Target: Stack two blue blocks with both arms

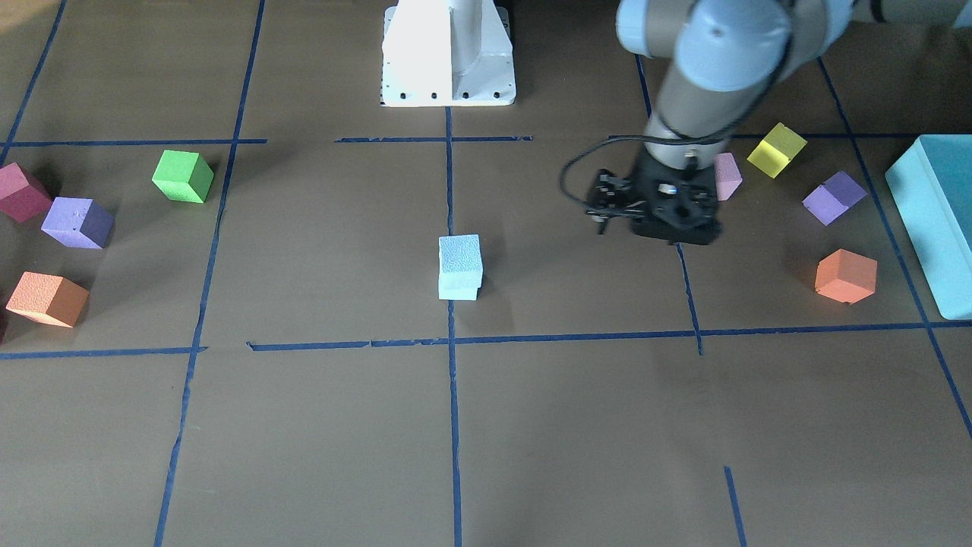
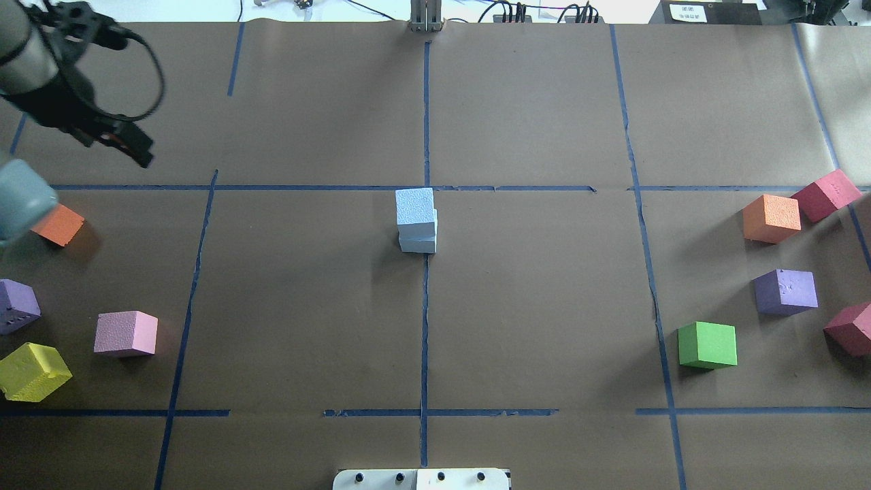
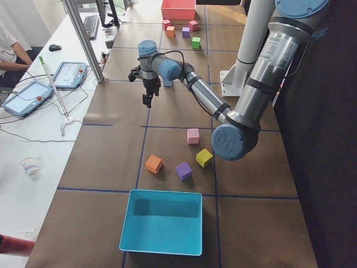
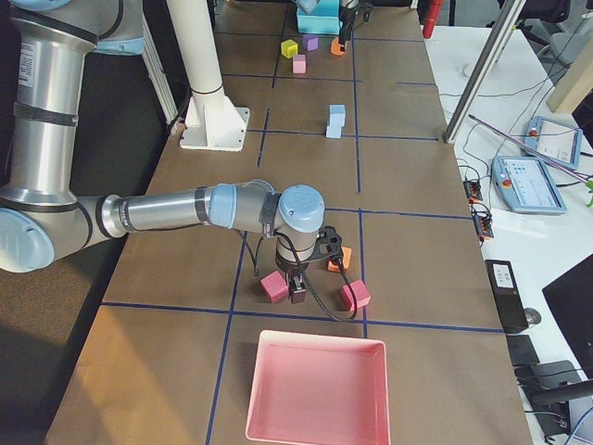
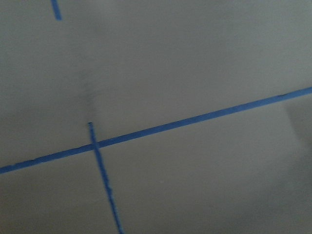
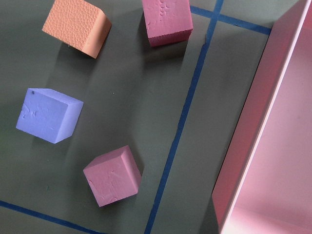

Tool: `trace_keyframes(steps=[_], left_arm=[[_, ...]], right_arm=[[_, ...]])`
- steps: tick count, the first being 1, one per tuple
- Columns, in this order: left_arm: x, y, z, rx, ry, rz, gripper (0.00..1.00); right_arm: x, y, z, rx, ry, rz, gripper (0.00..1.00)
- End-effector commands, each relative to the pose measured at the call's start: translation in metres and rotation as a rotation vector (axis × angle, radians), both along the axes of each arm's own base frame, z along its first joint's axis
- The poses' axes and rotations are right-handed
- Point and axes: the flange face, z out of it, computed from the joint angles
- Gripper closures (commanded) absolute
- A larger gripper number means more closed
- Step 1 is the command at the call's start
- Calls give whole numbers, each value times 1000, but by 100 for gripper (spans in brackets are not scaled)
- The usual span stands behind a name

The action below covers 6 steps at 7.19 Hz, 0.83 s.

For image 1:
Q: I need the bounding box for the pink foam block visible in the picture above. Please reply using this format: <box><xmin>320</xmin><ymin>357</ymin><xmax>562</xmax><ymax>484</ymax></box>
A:
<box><xmin>714</xmin><ymin>152</ymin><xmax>743</xmax><ymax>201</ymax></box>

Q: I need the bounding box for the crimson foam block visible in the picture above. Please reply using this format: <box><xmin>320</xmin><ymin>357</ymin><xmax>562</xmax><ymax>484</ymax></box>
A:
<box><xmin>1</xmin><ymin>163</ymin><xmax>53</xmax><ymax>223</ymax></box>

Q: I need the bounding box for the yellow foam block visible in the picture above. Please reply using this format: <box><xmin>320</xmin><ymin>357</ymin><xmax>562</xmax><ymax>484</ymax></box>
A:
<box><xmin>746</xmin><ymin>122</ymin><xmax>808</xmax><ymax>178</ymax></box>

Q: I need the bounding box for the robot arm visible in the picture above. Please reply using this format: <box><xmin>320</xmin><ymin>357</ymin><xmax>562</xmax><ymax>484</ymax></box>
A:
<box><xmin>576</xmin><ymin>1</ymin><xmax>970</xmax><ymax>245</ymax></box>

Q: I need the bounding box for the light blue foam block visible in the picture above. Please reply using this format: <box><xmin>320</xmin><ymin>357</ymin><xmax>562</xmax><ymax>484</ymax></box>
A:
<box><xmin>438</xmin><ymin>284</ymin><xmax>480</xmax><ymax>301</ymax></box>
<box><xmin>438</xmin><ymin>233</ymin><xmax>484</xmax><ymax>290</ymax></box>

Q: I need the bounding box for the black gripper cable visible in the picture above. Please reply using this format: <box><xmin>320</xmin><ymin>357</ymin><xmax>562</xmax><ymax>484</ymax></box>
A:
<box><xmin>560</xmin><ymin>134</ymin><xmax>730</xmax><ymax>213</ymax></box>

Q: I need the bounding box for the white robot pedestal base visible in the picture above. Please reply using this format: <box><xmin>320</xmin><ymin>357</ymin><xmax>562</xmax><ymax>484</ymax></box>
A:
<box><xmin>380</xmin><ymin>1</ymin><xmax>517</xmax><ymax>108</ymax></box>

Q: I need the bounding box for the green foam block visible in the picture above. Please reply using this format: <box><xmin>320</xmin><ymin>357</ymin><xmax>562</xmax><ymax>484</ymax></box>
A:
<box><xmin>150</xmin><ymin>150</ymin><xmax>214</xmax><ymax>204</ymax></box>

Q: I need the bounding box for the teal plastic bin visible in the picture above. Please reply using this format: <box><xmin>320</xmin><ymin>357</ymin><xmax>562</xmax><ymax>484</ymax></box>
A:
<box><xmin>885</xmin><ymin>134</ymin><xmax>971</xmax><ymax>320</ymax></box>

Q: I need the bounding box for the purple foam block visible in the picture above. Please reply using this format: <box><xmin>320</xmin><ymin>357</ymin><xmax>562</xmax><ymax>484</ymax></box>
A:
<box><xmin>41</xmin><ymin>197</ymin><xmax>114</xmax><ymax>249</ymax></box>
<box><xmin>802</xmin><ymin>171</ymin><xmax>868</xmax><ymax>227</ymax></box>

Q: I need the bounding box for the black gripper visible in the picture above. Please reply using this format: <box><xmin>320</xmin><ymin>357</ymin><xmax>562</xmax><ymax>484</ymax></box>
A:
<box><xmin>585</xmin><ymin>150</ymin><xmax>722</xmax><ymax>245</ymax></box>

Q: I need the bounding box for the orange foam block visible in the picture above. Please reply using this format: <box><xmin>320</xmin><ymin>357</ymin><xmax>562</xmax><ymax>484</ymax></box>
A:
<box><xmin>813</xmin><ymin>249</ymin><xmax>879</xmax><ymax>304</ymax></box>
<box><xmin>5</xmin><ymin>271</ymin><xmax>90</xmax><ymax>328</ymax></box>

